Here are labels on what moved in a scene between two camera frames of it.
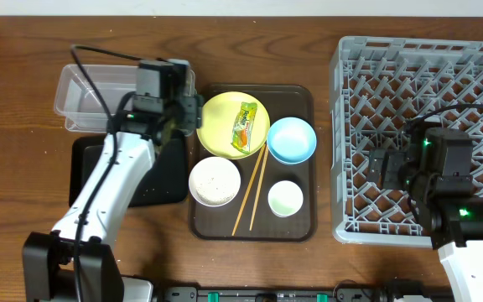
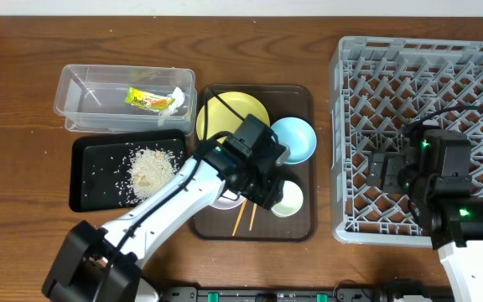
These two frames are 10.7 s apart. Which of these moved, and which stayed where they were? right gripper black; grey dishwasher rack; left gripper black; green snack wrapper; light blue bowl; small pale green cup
Moved: left gripper black; green snack wrapper
Stayed: right gripper black; light blue bowl; small pale green cup; grey dishwasher rack
